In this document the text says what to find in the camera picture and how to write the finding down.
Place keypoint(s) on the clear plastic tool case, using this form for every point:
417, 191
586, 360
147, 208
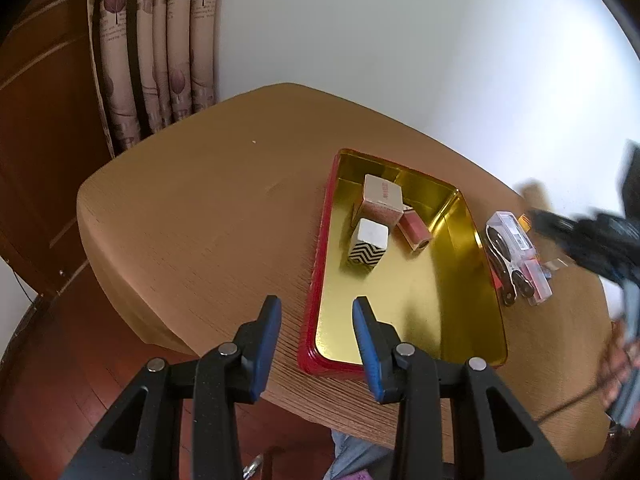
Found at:
512, 232

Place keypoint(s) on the person's right hand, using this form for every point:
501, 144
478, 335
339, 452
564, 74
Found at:
620, 365

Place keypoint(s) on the purple cloth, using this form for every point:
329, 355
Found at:
361, 475

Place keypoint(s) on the person's jeans leg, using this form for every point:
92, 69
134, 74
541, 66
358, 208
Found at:
352, 455

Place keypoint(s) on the small pink box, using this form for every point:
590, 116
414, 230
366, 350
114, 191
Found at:
412, 227

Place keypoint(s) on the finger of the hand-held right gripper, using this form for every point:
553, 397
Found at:
555, 227

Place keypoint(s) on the beige pink cardboard box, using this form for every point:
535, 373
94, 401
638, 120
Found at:
380, 195

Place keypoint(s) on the black white zigzag block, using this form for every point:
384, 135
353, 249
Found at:
370, 237

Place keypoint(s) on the beige leaf print curtain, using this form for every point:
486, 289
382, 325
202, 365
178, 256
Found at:
150, 50

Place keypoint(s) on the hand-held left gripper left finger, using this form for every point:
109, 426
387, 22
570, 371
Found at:
265, 345

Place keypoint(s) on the brown wooden cabinet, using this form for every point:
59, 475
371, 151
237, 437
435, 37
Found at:
45, 135

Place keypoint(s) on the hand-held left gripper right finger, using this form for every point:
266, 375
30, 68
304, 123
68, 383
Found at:
367, 350

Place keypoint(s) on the tan object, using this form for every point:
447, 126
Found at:
534, 194

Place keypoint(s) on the red tin tray gold inside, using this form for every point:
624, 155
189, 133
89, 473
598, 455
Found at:
425, 310

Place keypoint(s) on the small orange object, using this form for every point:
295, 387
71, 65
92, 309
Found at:
525, 221

